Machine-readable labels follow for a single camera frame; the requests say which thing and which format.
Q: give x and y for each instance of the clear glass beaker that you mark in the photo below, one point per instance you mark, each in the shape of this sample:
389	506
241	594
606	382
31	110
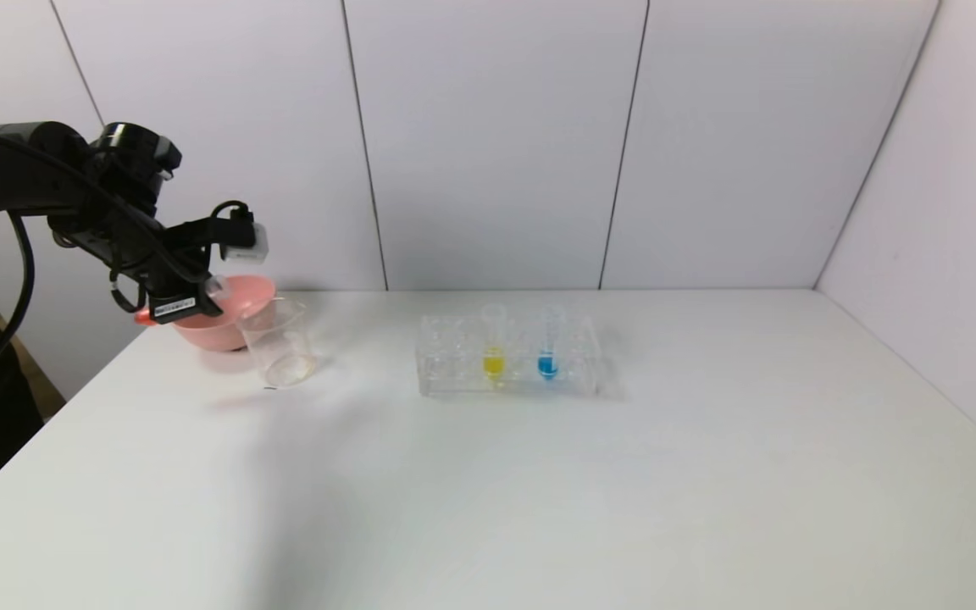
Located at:
280	347

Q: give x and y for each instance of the test tube with yellow pigment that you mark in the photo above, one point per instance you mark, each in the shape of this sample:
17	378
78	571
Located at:
494	364

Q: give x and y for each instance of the test tube with blue pigment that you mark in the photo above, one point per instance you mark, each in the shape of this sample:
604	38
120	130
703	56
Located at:
547	366

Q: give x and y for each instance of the pink bowl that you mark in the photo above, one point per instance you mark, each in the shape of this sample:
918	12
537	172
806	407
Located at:
234	318

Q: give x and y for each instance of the clear plastic test tube rack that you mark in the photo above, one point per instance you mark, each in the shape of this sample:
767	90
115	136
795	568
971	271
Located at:
454	364

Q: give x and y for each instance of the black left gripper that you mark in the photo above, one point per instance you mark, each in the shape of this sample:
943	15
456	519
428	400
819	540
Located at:
177	305

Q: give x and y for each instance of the black and orange left arm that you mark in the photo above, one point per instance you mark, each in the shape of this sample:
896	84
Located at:
13	169

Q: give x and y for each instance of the test tube with red pigment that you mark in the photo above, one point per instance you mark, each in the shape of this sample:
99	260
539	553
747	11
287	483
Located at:
142	318

